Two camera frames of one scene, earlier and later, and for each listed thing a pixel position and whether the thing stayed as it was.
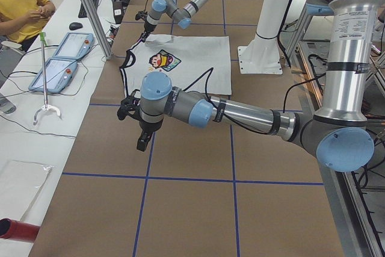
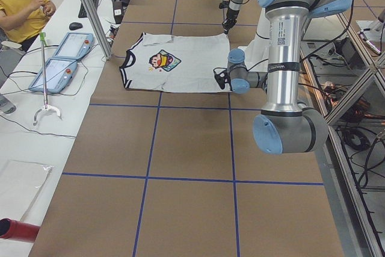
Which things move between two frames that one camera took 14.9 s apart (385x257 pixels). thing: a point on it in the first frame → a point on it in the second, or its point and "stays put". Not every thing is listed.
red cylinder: x=17 y=230 stays put
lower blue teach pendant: x=59 y=73 stays put
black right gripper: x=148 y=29 → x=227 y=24
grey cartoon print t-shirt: x=194 y=62 stays put
